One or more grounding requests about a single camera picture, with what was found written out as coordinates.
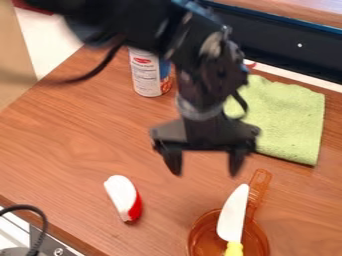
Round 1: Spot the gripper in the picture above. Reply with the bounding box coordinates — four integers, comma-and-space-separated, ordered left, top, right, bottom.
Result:
148, 96, 262, 178

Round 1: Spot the yellow knife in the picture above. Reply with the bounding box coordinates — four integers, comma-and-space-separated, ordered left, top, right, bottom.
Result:
215, 183, 252, 256

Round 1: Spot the orange pot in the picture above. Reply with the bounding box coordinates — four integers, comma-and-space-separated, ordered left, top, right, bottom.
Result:
185, 168, 274, 256

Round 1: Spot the green cloth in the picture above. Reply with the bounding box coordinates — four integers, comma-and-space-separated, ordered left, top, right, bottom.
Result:
223, 73, 326, 167

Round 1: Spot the red and white toy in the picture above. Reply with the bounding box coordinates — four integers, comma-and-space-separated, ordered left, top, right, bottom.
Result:
102, 174, 145, 223

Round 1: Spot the white can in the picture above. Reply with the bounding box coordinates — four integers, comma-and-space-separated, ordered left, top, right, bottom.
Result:
126, 46, 176, 98

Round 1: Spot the black cable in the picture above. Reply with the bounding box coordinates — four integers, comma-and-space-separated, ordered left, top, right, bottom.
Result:
0, 204, 50, 256

